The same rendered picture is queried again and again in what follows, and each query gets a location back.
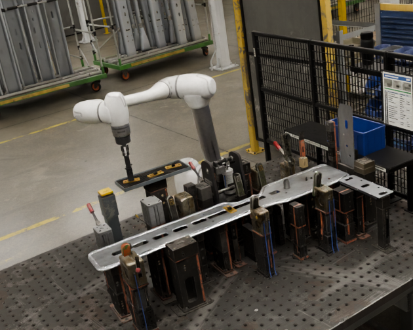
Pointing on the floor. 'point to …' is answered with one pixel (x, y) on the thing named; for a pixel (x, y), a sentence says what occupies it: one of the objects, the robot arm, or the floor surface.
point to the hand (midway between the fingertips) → (130, 173)
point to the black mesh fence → (333, 97)
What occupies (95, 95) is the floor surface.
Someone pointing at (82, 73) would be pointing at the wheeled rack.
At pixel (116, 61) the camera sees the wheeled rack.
